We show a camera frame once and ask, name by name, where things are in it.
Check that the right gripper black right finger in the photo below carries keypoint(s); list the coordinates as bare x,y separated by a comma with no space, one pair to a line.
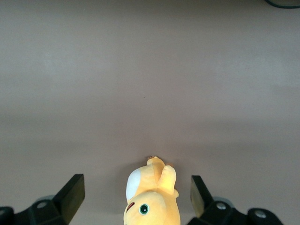
218,215

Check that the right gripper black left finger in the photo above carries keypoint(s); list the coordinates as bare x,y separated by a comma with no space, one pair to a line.
68,201

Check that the yellow plush toy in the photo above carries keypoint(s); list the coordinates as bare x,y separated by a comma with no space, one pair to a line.
161,211

